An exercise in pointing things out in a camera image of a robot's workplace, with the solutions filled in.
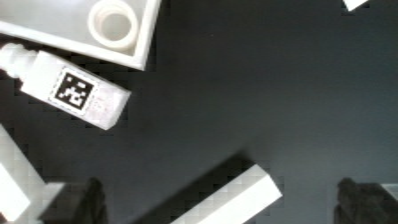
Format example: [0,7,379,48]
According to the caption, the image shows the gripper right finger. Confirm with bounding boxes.
[334,178,398,224]

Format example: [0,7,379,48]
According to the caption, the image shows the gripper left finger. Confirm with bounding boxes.
[39,178,109,224]

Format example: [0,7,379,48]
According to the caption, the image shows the white leg with tag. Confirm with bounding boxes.
[0,43,132,130]

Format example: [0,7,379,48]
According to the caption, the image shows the white square table top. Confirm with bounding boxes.
[0,0,162,70]

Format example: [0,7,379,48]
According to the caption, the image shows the white U-shaped obstacle fence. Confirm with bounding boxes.
[0,0,398,224]

